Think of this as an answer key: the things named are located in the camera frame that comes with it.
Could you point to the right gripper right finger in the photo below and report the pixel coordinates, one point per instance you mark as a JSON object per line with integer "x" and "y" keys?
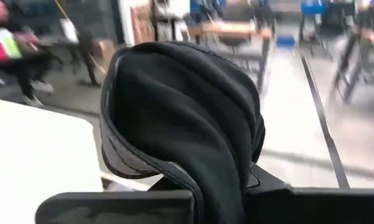
{"x": 314, "y": 207}

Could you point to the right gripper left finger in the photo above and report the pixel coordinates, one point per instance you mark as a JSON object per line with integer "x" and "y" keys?
{"x": 112, "y": 208}

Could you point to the black Puma garment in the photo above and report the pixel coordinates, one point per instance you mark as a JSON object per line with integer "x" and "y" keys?
{"x": 180, "y": 118}

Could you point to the person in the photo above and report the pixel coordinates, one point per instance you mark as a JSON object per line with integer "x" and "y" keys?
{"x": 25, "y": 77}

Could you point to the blue box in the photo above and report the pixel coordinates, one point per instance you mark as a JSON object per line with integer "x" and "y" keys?
{"x": 285, "y": 42}

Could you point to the brown cardboard box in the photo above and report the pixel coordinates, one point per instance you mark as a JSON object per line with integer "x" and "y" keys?
{"x": 141, "y": 25}

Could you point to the red green white bag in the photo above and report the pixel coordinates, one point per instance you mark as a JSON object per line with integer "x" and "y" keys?
{"x": 6, "y": 43}

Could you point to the wooden desk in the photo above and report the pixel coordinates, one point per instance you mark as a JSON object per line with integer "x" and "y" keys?
{"x": 230, "y": 28}

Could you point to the blue chair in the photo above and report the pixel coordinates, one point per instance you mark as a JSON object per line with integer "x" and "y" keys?
{"x": 196, "y": 7}
{"x": 312, "y": 8}

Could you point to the black frame table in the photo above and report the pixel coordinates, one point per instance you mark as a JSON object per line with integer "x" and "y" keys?
{"x": 345, "y": 77}

